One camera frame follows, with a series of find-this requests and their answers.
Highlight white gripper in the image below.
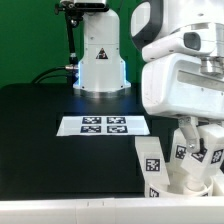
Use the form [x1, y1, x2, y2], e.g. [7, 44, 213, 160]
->
[142, 23, 224, 153]

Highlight white round stool seat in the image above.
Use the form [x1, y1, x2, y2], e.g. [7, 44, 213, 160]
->
[144, 171, 213, 198]

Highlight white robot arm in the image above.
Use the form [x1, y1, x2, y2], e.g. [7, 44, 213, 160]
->
[73, 0, 224, 121]

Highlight white fiducial marker sheet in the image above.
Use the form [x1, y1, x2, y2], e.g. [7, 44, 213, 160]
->
[57, 116, 150, 137]

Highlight white L-shaped fence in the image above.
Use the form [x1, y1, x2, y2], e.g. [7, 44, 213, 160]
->
[0, 172, 224, 224]

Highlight black cables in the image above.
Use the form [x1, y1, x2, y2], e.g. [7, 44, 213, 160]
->
[31, 67, 76, 84]

